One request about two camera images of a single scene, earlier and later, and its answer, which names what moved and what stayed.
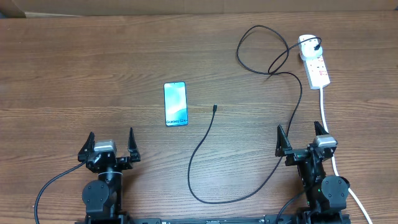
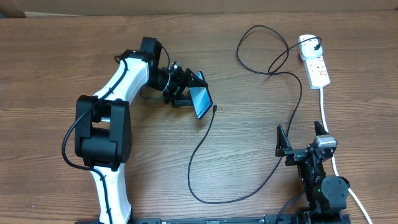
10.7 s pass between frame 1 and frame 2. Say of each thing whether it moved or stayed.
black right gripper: stayed
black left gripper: moved
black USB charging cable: stayed
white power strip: stayed
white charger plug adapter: stayed
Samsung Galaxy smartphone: moved
